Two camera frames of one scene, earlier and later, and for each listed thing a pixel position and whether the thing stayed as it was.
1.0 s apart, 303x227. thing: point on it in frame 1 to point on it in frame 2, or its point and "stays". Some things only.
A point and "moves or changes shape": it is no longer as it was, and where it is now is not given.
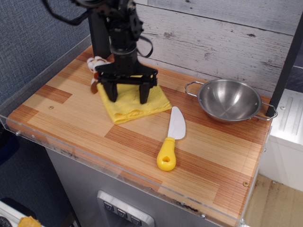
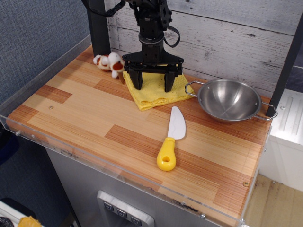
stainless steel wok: x=230 y=100 stays
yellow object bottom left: x=29 y=222 stays
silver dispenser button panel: x=115 y=212 stays
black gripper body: x=126 y=68 to x=152 y=58
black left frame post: x=99 y=29 stays
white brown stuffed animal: x=92 y=63 moves or changes shape
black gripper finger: x=111 y=90 to x=137 y=78
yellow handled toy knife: x=166 y=160 stays
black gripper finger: x=144 y=91 to x=169 y=77
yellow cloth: x=128 y=106 to x=152 y=94
